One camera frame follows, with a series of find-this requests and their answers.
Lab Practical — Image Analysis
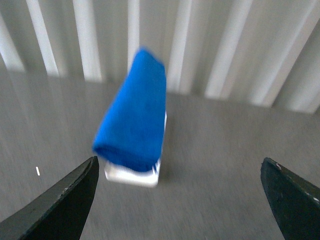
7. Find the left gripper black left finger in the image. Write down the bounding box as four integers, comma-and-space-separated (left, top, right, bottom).
0, 156, 99, 240

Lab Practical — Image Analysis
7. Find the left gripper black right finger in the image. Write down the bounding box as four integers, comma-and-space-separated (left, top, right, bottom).
260, 157, 320, 240

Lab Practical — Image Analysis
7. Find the blue microfiber cloth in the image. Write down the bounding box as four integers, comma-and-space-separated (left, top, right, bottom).
92, 48, 167, 172

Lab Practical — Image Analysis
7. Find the white rack with wooden bars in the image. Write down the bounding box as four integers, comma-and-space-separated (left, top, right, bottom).
93, 108, 167, 188

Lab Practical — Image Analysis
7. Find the white pleated curtain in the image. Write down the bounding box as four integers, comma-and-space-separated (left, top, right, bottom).
0, 0, 320, 114

